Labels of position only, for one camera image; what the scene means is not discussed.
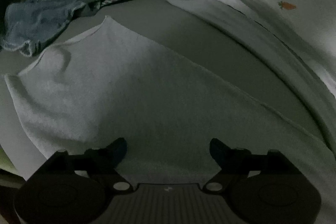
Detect light grey knit garment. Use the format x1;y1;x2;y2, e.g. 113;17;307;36
4;15;336;185

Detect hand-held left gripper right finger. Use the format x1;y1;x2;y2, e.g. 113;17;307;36
203;138;306;191

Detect light blue denim shorts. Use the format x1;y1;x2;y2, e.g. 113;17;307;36
0;0;88;57

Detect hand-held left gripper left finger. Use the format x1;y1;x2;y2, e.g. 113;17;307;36
29;138;132;191

